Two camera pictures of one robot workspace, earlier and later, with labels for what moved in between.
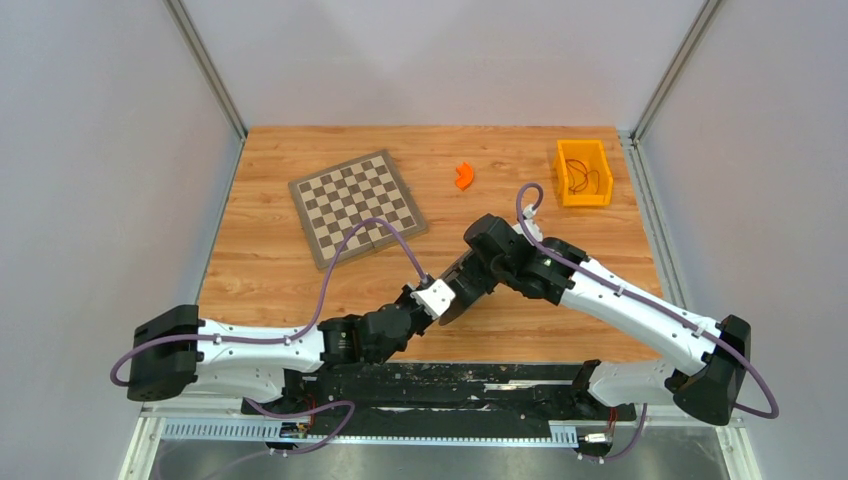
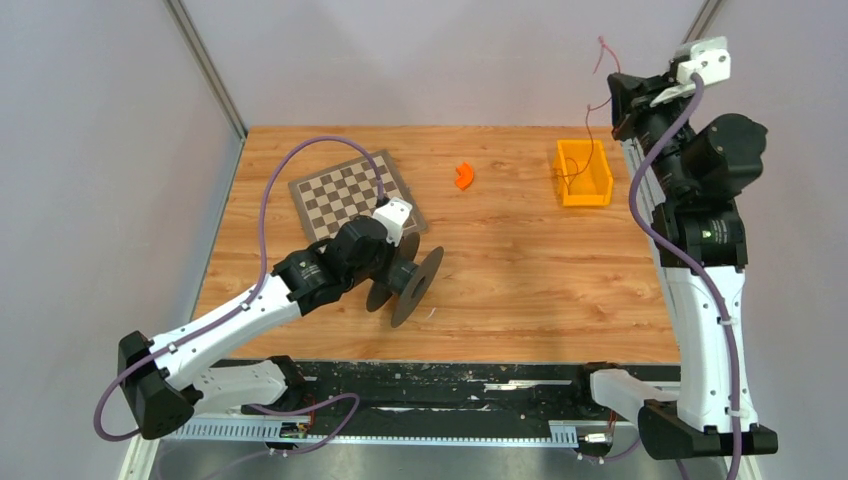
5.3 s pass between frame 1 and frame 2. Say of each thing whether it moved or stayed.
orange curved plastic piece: stayed
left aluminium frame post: stayed
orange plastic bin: stayed
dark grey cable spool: moved
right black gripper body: moved
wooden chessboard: stayed
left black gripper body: moved
